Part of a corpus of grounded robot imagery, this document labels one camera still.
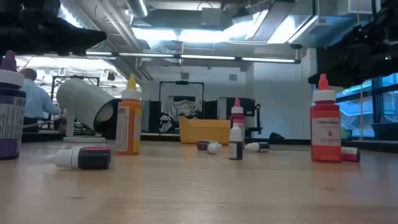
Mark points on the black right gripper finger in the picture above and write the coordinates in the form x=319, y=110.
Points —
x=329, y=80

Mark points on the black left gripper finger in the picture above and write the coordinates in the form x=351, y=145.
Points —
x=87, y=39

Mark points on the large orange food coloring bottle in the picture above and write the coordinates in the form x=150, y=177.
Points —
x=325, y=130

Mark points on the small red bottle white cap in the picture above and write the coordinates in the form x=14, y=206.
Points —
x=351, y=155

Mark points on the small black bottle white cap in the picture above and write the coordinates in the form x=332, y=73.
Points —
x=235, y=149
x=262, y=147

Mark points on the large pink food coloring bottle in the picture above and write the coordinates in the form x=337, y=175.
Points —
x=237, y=116

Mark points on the large yellow food coloring bottle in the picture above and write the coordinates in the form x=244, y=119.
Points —
x=132, y=130

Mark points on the small bottle pink label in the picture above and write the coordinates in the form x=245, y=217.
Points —
x=93, y=158

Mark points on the small purple bottle white cap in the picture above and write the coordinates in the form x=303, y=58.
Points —
x=214, y=148

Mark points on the black hanging spotlight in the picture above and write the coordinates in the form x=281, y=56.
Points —
x=111, y=76

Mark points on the green container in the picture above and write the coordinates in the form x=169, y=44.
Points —
x=343, y=133

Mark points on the person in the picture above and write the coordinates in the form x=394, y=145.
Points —
x=37, y=99

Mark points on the black planter box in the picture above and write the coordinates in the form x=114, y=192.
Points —
x=385, y=132

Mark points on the small black rounded object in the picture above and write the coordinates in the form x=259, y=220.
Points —
x=276, y=136

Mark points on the black monitor on stand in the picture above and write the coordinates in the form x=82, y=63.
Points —
x=250, y=105

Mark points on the black cabinet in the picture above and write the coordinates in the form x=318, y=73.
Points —
x=154, y=115

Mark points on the white cloth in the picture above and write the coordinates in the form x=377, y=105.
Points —
x=183, y=109

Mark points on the long ceiling light fixture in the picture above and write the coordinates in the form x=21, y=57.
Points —
x=205, y=57

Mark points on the yellow plastic bin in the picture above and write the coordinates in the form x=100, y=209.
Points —
x=202, y=130

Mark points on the black security camera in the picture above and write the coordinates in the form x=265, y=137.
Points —
x=296, y=46

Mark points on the silver round ventilation duct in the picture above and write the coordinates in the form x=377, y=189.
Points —
x=138, y=7

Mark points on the grey wall vent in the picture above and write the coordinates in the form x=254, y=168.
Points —
x=184, y=76
x=233, y=77

